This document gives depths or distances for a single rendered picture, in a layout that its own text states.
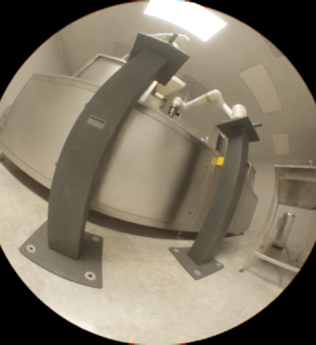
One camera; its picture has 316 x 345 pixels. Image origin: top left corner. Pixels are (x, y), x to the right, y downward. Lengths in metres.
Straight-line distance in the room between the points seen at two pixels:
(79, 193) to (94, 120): 0.19
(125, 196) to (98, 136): 0.40
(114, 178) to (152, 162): 0.23
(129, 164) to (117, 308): 0.63
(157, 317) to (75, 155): 0.51
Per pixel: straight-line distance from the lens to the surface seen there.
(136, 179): 0.60
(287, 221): 2.43
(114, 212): 0.64
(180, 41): 1.14
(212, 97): 1.25
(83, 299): 0.40
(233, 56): 2.42
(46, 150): 0.74
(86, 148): 0.29
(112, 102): 0.33
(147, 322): 0.41
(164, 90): 1.27
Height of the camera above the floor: 0.37
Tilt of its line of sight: 6 degrees up
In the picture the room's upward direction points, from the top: 22 degrees clockwise
